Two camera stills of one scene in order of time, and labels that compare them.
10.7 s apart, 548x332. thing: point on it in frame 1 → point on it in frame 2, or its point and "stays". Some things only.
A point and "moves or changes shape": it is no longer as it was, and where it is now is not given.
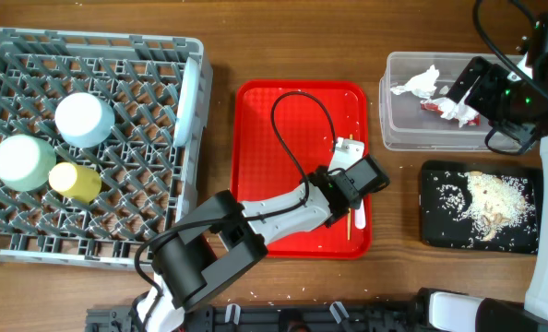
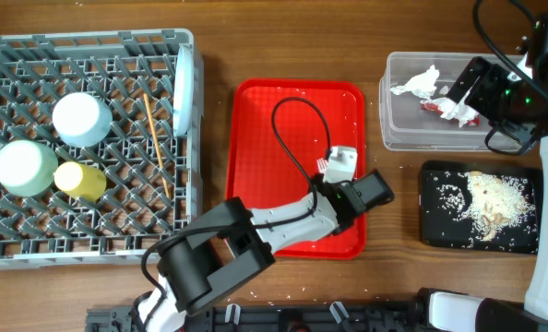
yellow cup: x=79 y=183 stays
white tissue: x=422 y=85 stays
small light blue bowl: x=84 y=120 stays
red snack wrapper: x=437 y=108 stays
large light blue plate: x=187 y=102 moves or changes shape
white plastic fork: x=360 y=216 → x=321 y=164
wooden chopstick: x=351 y=137 → x=158 y=145
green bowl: x=22 y=162 stays
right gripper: x=492 y=77 stays
